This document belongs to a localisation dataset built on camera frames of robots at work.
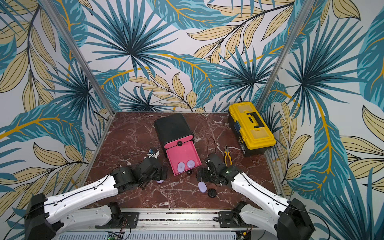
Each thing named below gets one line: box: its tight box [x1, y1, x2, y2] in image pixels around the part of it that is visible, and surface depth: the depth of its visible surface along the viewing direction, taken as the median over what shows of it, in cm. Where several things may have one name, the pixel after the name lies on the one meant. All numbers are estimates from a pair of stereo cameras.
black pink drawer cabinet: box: [153, 113, 194, 151], surface depth 89 cm
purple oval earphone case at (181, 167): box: [177, 161, 186, 173], surface depth 87 cm
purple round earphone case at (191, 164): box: [186, 159, 196, 169], surface depth 90 cm
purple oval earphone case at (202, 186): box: [198, 181, 207, 193], surface depth 85 cm
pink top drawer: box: [164, 135, 194, 149], surface depth 86 cm
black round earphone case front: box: [207, 188, 217, 198], surface depth 83 cm
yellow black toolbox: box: [228, 102, 277, 157], surface depth 92 cm
